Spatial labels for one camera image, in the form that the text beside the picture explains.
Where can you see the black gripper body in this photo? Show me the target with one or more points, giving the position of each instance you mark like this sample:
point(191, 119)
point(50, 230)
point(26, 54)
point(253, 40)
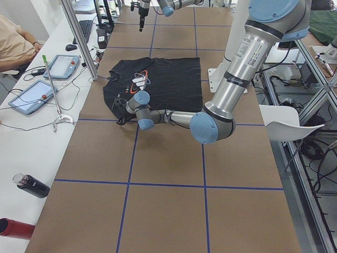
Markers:
point(122, 109)
point(142, 13)

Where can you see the black printed t-shirt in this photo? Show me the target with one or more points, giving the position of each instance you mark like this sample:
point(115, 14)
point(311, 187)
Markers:
point(173, 84)

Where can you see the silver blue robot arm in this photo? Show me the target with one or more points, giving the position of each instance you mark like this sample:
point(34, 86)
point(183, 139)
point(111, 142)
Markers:
point(262, 24)
point(167, 6)

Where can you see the black monitor stand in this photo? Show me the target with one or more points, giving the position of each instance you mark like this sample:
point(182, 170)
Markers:
point(104, 17)

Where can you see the black keyboard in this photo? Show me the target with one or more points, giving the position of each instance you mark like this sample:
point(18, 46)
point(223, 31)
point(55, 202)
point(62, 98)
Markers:
point(86, 28)

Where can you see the silver stand with green tip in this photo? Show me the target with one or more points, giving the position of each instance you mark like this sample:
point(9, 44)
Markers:
point(61, 118)

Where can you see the far blue teach pendant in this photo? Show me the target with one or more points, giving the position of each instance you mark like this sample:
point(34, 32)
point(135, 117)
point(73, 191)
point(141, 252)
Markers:
point(63, 66)

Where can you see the blue teach pendant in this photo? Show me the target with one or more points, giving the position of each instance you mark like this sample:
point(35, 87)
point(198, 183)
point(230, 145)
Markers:
point(63, 66)
point(32, 98)

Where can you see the black computer mouse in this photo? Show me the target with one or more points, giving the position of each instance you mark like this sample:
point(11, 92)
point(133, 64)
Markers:
point(70, 47)

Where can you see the near blue teach pendant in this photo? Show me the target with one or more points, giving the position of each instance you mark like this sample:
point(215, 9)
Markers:
point(32, 98)

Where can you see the seated person in beige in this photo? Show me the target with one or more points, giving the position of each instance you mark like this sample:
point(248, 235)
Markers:
point(18, 46)

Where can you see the black water bottle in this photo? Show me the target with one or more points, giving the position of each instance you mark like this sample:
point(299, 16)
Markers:
point(31, 185)

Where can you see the white plastic chair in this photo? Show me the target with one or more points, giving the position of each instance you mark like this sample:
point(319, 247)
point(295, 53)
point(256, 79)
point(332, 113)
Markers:
point(283, 124)

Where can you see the red bottle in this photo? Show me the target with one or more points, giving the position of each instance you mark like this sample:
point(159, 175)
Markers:
point(16, 229)

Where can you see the green cloth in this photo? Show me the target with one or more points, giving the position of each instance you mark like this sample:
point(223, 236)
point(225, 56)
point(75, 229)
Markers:
point(322, 26)

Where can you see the aluminium frame post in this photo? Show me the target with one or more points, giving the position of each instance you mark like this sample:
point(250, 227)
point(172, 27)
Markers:
point(77, 32)

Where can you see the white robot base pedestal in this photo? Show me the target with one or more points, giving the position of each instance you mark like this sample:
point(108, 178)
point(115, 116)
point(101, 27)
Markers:
point(236, 35)

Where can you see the aluminium rail frame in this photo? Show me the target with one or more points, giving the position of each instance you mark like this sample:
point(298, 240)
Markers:
point(307, 167)

